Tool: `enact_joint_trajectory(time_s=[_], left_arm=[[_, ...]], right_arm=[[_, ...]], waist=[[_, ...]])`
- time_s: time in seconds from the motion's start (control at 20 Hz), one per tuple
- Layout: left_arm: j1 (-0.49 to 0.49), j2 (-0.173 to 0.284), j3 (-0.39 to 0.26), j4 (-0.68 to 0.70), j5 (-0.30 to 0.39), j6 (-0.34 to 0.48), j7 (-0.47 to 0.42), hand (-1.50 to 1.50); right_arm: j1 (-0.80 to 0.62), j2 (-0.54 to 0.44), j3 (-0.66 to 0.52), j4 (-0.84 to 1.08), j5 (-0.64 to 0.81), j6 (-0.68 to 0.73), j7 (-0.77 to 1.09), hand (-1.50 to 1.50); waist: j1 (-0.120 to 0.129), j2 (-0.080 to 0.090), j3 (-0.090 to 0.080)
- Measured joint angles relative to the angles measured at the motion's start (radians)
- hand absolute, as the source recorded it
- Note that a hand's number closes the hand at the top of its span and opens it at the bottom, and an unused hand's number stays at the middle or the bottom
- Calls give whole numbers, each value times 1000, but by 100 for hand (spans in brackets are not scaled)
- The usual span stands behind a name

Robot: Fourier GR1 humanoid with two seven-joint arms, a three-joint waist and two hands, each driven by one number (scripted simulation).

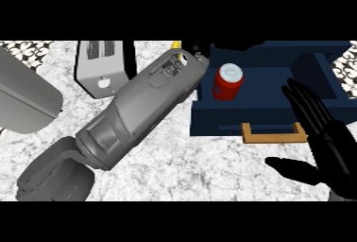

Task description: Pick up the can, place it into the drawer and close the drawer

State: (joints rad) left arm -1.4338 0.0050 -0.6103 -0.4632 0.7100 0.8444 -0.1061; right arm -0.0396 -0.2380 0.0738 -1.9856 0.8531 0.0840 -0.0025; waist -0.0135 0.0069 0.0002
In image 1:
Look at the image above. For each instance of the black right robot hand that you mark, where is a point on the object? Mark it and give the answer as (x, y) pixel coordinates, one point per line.
(333, 141)

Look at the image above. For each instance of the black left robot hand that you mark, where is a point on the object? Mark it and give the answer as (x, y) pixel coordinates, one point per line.
(200, 47)

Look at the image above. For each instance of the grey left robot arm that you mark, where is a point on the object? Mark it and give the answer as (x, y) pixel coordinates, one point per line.
(139, 100)

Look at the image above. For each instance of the red can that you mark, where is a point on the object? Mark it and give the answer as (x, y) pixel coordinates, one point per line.
(228, 85)

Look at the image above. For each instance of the navy blue drawer box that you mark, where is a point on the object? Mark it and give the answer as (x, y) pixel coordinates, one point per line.
(275, 66)

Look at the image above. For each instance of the navy blue drawer front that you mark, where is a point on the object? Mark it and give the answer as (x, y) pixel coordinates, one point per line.
(223, 121)

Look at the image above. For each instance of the small yellow object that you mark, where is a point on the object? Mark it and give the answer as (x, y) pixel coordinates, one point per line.
(176, 44)

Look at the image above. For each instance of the silver toaster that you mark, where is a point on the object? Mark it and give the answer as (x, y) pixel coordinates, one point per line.
(103, 72)

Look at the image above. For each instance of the grey rounded appliance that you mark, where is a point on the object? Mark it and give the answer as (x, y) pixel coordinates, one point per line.
(26, 100)

